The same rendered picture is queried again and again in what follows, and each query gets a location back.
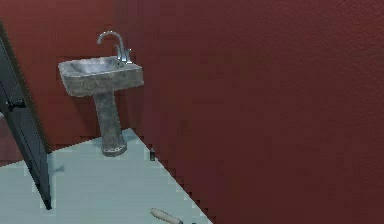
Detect silver curved faucet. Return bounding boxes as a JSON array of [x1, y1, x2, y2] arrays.
[[96, 30, 133, 65]]

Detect beige cylinder roll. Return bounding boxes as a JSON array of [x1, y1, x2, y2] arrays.
[[149, 207, 184, 224]]

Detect black room door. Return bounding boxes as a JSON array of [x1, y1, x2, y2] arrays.
[[0, 35, 53, 211]]

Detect grey stone pedestal sink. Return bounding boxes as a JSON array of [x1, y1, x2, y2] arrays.
[[57, 55, 145, 158]]

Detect black door handle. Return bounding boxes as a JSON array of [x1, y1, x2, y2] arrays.
[[5, 98, 27, 113]]

